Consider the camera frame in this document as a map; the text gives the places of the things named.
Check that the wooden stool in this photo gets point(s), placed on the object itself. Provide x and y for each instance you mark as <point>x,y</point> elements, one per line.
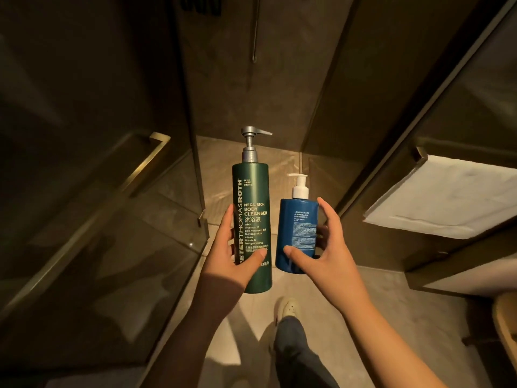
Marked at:
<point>505,323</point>

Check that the dark towel shelf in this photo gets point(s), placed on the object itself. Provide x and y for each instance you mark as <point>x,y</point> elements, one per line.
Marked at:
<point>456,254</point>

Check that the blue pump bottle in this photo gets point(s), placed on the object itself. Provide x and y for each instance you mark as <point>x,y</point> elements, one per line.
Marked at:
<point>298,230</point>

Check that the person's right thumb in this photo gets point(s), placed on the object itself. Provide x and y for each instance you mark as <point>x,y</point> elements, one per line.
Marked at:
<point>301,258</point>

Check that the person's left thumb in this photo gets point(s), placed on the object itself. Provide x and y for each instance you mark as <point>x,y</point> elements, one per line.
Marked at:
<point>254,260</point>

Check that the person's right hand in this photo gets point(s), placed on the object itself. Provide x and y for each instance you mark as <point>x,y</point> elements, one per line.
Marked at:
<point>335,266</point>

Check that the person's grey trouser leg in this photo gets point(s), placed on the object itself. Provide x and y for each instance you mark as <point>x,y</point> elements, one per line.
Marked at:
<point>299,355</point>

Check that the glass shower door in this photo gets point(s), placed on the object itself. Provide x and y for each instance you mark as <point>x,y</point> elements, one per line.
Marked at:
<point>93,189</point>

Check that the person's right forearm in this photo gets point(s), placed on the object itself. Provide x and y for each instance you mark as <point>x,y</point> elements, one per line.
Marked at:
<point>387,347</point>

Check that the white folded towel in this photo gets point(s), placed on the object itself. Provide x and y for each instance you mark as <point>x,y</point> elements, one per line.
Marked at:
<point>444,197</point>

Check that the green pump bottle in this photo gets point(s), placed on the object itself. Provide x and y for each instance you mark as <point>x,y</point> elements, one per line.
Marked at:
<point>252,222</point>

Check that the person's left hand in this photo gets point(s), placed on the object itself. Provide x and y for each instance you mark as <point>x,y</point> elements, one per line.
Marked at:
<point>221,267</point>

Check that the person's left forearm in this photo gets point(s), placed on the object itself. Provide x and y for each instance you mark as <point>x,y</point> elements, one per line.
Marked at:
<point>185,335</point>

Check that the person's white shoe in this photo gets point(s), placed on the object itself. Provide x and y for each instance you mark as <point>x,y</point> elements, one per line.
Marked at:
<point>286,309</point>

